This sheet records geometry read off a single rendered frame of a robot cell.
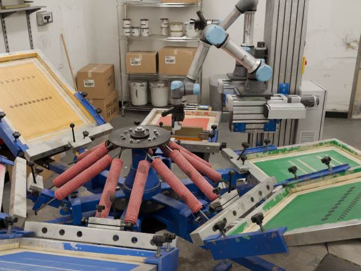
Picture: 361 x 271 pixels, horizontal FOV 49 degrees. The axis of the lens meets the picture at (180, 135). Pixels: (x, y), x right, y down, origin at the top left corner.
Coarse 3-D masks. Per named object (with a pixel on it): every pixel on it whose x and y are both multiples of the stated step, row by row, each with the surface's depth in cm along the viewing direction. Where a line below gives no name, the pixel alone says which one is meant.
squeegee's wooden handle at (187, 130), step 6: (162, 126) 276; (168, 126) 275; (180, 126) 274; (186, 126) 274; (192, 126) 274; (198, 126) 274; (180, 132) 275; (186, 132) 275; (192, 132) 274; (198, 132) 273
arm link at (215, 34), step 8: (208, 32) 250; (216, 32) 250; (224, 32) 250; (208, 40) 252; (216, 40) 251; (224, 40) 253; (232, 40) 257; (224, 48) 257; (232, 48) 257; (240, 48) 259; (232, 56) 262; (240, 56) 259; (248, 56) 261; (248, 64) 262; (256, 64) 262; (264, 64) 264; (248, 72) 268; (256, 72) 263; (264, 72) 263; (264, 80) 265
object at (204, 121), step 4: (192, 120) 318; (196, 120) 318; (200, 120) 318; (204, 120) 318; (208, 120) 318; (204, 124) 309; (204, 128) 301; (184, 140) 278; (188, 140) 278; (192, 140) 278; (196, 140) 278
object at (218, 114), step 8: (152, 112) 326; (160, 112) 335; (192, 112) 330; (200, 112) 329; (208, 112) 327; (216, 112) 326; (144, 120) 307; (216, 120) 307; (216, 128) 291; (208, 152) 258
